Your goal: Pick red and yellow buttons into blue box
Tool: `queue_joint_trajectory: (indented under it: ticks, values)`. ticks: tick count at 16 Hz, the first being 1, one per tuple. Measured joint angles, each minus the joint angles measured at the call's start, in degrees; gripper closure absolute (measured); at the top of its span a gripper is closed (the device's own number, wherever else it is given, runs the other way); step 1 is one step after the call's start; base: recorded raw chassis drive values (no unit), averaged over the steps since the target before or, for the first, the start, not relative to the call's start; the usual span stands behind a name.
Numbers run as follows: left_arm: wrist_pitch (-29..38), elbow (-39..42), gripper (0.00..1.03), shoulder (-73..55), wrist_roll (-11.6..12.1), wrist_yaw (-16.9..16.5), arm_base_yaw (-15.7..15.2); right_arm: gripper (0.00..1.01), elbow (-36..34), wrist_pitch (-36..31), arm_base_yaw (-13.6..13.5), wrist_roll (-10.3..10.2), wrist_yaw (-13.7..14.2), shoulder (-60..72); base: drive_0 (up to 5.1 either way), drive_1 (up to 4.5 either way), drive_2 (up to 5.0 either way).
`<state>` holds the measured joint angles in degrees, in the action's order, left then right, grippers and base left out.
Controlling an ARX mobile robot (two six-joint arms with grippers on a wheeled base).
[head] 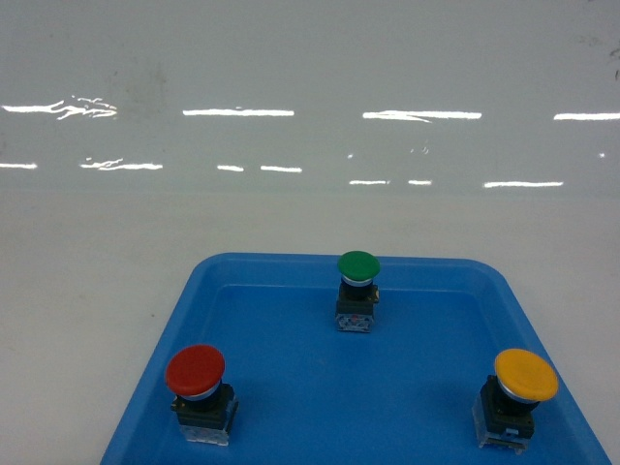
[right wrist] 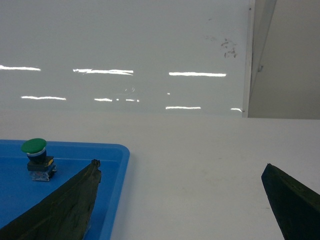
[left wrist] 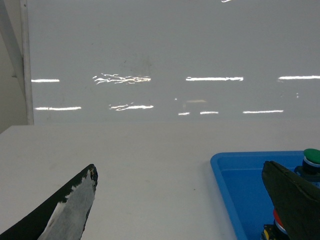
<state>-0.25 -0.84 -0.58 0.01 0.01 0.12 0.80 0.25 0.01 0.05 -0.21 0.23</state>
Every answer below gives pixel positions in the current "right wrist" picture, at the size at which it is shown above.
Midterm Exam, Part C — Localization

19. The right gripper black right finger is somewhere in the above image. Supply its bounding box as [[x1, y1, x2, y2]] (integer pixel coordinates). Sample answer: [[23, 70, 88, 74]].
[[261, 163, 320, 240]]

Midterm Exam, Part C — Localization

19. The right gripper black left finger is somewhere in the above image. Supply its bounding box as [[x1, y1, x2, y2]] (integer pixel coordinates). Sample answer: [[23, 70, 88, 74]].
[[0, 159, 102, 240]]

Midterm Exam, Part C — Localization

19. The blue plastic tray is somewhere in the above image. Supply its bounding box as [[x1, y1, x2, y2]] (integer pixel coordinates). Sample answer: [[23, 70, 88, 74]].
[[0, 139, 130, 240]]

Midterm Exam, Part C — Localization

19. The white whiteboard panel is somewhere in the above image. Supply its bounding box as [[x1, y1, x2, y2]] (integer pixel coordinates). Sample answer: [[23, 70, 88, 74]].
[[0, 0, 253, 118]]

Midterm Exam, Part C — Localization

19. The green push button switch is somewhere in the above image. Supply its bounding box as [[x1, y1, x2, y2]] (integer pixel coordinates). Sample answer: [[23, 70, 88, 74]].
[[20, 138, 57, 182]]

